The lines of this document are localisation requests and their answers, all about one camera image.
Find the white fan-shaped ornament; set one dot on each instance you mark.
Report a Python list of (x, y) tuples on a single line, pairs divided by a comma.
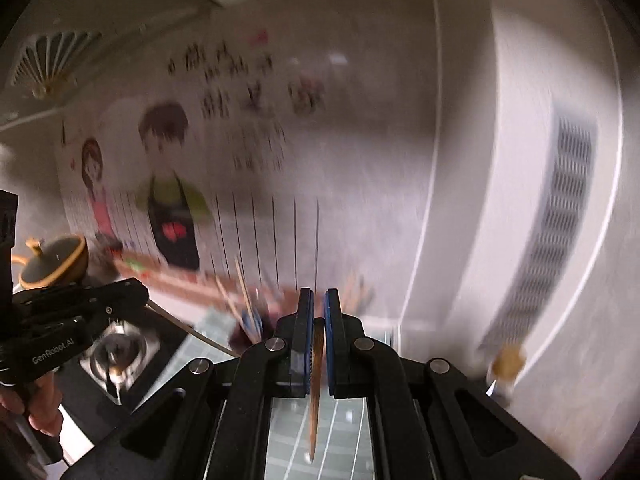
[(50, 60)]

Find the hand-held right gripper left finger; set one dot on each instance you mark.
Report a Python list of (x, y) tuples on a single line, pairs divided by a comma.
[(307, 310)]

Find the person's left hand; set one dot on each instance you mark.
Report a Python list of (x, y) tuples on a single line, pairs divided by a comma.
[(42, 405)]

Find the small golden object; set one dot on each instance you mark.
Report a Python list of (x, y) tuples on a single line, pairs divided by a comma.
[(506, 365)]

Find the purple utensil holder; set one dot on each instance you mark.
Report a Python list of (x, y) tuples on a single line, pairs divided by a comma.
[(245, 344)]

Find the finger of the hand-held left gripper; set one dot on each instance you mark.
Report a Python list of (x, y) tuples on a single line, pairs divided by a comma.
[(100, 297)]

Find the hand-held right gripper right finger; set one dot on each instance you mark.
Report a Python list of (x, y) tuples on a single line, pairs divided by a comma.
[(331, 310)]

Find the wooden chopstick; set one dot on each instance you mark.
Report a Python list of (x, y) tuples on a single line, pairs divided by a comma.
[(246, 300), (316, 385), (227, 300)]

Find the wall poster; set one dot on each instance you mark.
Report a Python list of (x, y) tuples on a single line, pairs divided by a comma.
[(240, 185)]

